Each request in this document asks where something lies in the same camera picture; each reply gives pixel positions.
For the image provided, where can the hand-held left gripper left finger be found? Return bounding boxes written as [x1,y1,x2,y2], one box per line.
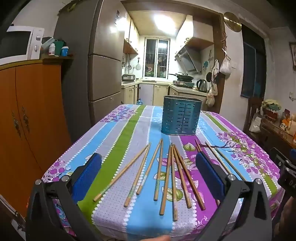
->
[25,152,103,241]

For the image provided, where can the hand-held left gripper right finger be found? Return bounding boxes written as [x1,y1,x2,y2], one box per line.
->
[195,152,273,241]

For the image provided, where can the brown bamboo chopstick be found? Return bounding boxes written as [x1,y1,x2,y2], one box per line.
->
[93,144,149,202]

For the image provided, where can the row of wooden chopsticks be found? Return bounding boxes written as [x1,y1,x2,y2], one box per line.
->
[124,138,244,222]

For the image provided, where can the blue slotted utensil holder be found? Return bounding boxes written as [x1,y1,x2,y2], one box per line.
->
[161,95,201,135]

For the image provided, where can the wooden side table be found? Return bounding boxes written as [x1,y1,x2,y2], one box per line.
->
[259,117,296,158]

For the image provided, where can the floral striped tablecloth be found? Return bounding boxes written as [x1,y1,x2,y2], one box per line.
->
[42,104,286,241]

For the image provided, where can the beige hanging cloth bag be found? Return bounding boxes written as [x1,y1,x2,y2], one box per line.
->
[206,83,218,107]

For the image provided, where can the wooden chair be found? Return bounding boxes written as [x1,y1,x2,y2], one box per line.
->
[243,97,264,139]

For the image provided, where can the orange wooden cabinet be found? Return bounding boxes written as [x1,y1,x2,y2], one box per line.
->
[0,57,73,218]

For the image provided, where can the steel electric kettle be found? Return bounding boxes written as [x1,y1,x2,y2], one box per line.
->
[196,79,208,93]

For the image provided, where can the gas stove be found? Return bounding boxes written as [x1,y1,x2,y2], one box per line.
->
[172,81,195,88]

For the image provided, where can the beige kitchen counter cabinets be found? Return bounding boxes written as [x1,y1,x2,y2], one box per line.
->
[121,80,208,107]

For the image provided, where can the black wok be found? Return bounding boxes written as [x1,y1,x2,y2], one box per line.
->
[168,72,195,80]

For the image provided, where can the white hanging cloth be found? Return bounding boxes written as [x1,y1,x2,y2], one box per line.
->
[211,59,220,76]

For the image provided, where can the grey brown refrigerator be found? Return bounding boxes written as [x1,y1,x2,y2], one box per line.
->
[54,0,126,142]

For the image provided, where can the white hanging plastic bag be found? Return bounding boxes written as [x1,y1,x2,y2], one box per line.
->
[219,56,232,75]

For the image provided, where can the dark curtained window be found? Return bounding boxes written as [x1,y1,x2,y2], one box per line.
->
[240,24,267,99]

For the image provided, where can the steel range hood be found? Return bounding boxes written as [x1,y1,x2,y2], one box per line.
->
[174,45,201,75]

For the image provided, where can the barred kitchen window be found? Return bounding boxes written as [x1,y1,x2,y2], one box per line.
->
[144,38,171,78]

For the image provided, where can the green box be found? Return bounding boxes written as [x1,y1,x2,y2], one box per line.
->
[54,40,67,56]

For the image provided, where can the pale lying tube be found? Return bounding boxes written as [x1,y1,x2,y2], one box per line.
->
[41,37,56,50]

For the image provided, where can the white microwave oven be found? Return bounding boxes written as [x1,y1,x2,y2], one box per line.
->
[0,26,45,66]

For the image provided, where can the ceiling light panel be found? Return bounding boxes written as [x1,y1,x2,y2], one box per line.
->
[153,9,177,33]

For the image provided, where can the flower wall sticker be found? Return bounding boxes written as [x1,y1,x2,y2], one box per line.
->
[203,50,214,71]

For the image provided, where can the framed wall picture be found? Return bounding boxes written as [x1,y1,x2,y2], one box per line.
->
[289,42,296,67]

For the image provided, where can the beige wall cabinet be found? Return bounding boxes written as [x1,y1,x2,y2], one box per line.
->
[178,15,214,49]
[123,10,140,55]

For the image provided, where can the gold round wall clock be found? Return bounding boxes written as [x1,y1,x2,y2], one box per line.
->
[223,12,242,32]

